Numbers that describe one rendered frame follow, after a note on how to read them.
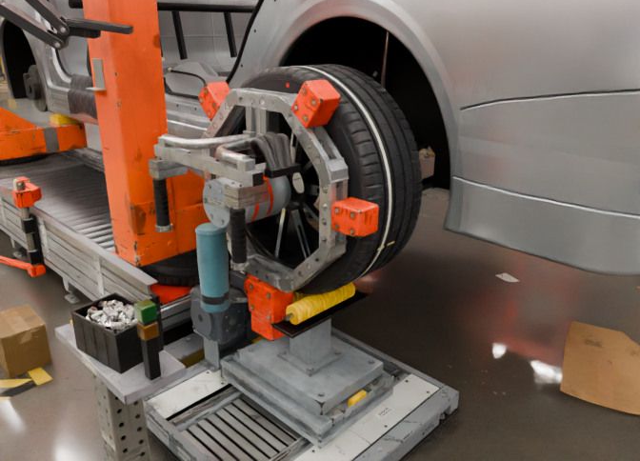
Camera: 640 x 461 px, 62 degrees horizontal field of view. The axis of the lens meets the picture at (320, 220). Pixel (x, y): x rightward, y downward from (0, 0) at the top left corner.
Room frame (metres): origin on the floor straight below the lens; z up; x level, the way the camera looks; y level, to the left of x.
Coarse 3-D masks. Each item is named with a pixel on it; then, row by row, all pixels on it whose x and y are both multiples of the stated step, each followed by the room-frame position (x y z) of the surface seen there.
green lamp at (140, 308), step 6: (144, 300) 1.15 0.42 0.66; (138, 306) 1.12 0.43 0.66; (144, 306) 1.12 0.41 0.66; (150, 306) 1.12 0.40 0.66; (138, 312) 1.12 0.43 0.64; (144, 312) 1.11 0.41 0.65; (150, 312) 1.12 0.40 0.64; (156, 312) 1.13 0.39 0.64; (138, 318) 1.12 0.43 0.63; (144, 318) 1.11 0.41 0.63; (150, 318) 1.12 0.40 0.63
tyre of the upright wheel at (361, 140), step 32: (384, 96) 1.47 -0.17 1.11; (352, 128) 1.31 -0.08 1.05; (384, 128) 1.38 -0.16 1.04; (352, 160) 1.30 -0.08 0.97; (416, 160) 1.41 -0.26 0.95; (352, 192) 1.30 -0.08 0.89; (384, 192) 1.30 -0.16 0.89; (416, 192) 1.39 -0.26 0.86; (384, 224) 1.30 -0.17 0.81; (352, 256) 1.29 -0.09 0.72; (384, 256) 1.37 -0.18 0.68; (320, 288) 1.37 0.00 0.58
